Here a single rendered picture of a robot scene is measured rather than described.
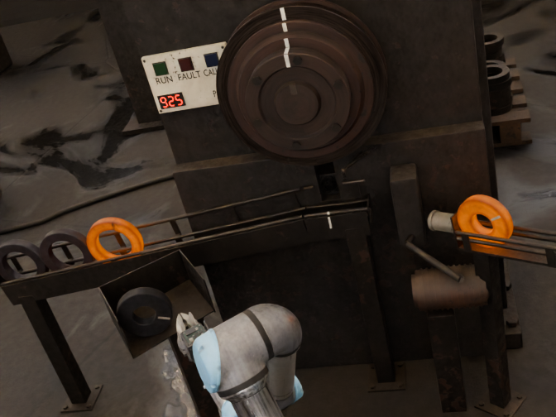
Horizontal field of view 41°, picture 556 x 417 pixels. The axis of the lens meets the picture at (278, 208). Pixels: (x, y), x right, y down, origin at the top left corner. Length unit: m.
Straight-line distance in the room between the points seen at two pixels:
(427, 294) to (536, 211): 1.30
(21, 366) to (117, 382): 0.50
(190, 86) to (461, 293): 0.99
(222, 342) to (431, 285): 0.86
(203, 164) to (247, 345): 0.95
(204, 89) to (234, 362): 0.99
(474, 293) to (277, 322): 0.81
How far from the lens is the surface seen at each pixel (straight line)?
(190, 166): 2.38
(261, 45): 2.00
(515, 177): 3.68
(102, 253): 2.54
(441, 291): 2.22
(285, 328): 1.58
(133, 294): 2.10
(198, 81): 2.25
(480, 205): 2.07
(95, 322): 3.41
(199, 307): 2.20
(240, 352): 1.54
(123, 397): 2.97
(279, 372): 1.76
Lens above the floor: 1.88
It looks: 30 degrees down
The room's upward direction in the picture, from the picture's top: 15 degrees counter-clockwise
